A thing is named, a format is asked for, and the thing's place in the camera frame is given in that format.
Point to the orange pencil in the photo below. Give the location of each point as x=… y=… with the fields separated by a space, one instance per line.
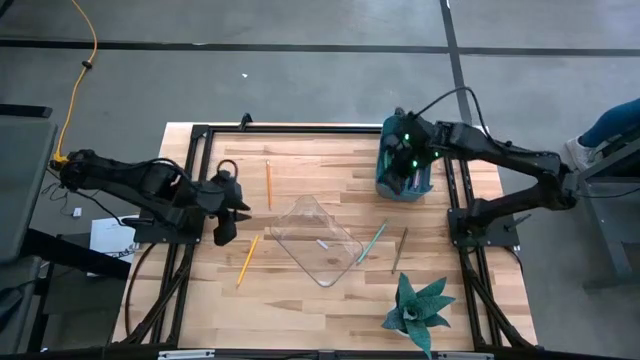
x=268 y=185

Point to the lilac click pen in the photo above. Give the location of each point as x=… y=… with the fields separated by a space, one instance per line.
x=416 y=179

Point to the light blue pencil with eraser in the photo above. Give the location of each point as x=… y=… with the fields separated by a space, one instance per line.
x=372 y=241

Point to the grey metal desk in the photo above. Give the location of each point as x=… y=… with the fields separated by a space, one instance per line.
x=602 y=230

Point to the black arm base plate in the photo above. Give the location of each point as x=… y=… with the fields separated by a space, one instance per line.
x=495 y=235
x=150 y=232

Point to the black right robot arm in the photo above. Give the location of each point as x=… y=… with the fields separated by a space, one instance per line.
x=500 y=150

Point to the green pen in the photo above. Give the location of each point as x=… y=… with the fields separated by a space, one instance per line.
x=385 y=161

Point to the dark grey side table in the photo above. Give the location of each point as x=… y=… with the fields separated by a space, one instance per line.
x=20 y=190

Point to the person's leg and shoe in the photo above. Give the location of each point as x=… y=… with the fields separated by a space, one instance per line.
x=615 y=122

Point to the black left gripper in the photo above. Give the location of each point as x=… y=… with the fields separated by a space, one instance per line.
x=220 y=197

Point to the black aluminium table frame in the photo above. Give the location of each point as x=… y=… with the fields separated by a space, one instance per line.
x=300 y=129

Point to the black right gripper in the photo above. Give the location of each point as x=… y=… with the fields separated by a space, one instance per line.
x=417 y=145

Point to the white printed paper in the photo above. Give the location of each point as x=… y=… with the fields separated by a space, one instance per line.
x=107 y=235

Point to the small white adapter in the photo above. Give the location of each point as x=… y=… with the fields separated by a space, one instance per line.
x=76 y=212

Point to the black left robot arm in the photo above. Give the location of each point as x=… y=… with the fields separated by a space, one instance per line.
x=125 y=175

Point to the teal plastic bin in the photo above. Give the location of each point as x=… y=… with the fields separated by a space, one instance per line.
x=380 y=190

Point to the silver table bracket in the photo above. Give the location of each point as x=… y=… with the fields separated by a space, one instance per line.
x=465 y=356
x=185 y=355

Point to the clear plastic bin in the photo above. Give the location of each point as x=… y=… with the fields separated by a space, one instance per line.
x=310 y=225

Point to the artificial green plant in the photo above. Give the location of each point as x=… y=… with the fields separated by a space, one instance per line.
x=417 y=310

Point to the yellow pencil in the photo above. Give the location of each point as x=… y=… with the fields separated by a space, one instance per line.
x=248 y=261

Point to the grey and navy pencil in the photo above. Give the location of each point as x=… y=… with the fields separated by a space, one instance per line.
x=400 y=250

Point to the black frame clamp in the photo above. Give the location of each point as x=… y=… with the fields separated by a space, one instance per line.
x=245 y=121

